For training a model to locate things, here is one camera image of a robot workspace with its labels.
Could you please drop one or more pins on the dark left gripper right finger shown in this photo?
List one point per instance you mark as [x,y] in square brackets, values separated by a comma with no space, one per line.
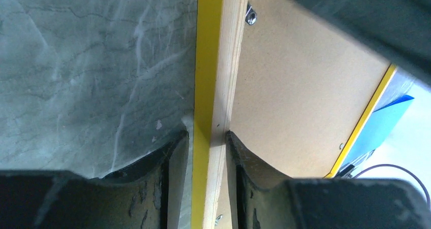
[263,197]

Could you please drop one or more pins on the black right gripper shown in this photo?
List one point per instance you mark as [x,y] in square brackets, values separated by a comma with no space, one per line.
[399,30]

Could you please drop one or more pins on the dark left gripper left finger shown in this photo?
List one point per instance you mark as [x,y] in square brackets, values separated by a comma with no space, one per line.
[144,194]

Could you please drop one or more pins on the yellow wooden picture frame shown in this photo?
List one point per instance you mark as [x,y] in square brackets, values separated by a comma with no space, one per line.
[219,41]

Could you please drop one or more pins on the brown backing board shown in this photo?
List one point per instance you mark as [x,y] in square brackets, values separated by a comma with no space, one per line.
[304,90]

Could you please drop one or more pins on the blue foam pad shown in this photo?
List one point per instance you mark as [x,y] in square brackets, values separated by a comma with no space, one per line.
[378,127]

